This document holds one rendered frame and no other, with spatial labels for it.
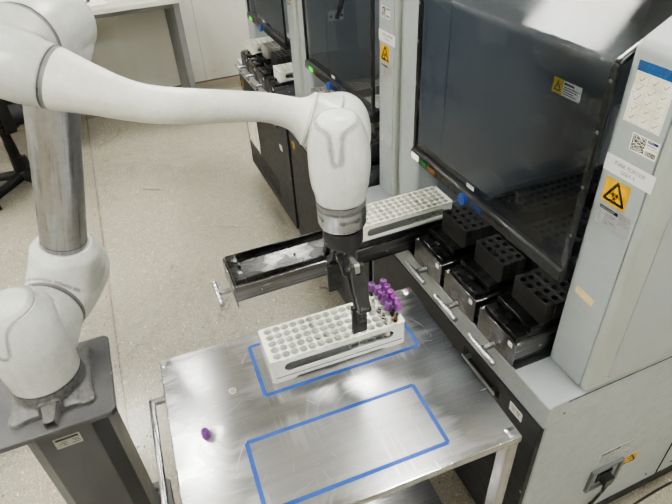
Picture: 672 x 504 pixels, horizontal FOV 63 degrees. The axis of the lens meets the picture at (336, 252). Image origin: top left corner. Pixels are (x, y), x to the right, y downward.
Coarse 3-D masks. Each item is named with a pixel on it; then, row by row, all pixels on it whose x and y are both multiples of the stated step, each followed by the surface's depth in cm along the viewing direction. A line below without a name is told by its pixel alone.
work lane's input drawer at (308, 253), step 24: (288, 240) 151; (312, 240) 152; (384, 240) 150; (408, 240) 152; (240, 264) 145; (264, 264) 145; (288, 264) 142; (312, 264) 143; (216, 288) 145; (240, 288) 138; (264, 288) 141
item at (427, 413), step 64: (192, 384) 112; (256, 384) 111; (320, 384) 110; (384, 384) 109; (448, 384) 109; (192, 448) 100; (256, 448) 99; (320, 448) 99; (384, 448) 98; (448, 448) 97; (512, 448) 101
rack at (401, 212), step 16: (416, 192) 158; (432, 192) 157; (368, 208) 152; (384, 208) 152; (400, 208) 152; (416, 208) 152; (432, 208) 151; (448, 208) 154; (368, 224) 148; (384, 224) 148; (400, 224) 155; (416, 224) 152
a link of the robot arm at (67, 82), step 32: (64, 64) 82; (64, 96) 83; (96, 96) 84; (128, 96) 85; (160, 96) 87; (192, 96) 90; (224, 96) 94; (256, 96) 98; (288, 96) 101; (320, 96) 100; (352, 96) 104; (288, 128) 102
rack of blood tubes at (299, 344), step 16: (352, 304) 119; (304, 320) 116; (320, 320) 116; (336, 320) 116; (368, 320) 116; (384, 320) 115; (400, 320) 115; (272, 336) 113; (288, 336) 113; (304, 336) 112; (320, 336) 113; (336, 336) 113; (352, 336) 112; (368, 336) 113; (400, 336) 117; (272, 352) 111; (288, 352) 110; (304, 352) 109; (320, 352) 110; (336, 352) 116; (352, 352) 114; (272, 368) 108; (288, 368) 113; (304, 368) 111
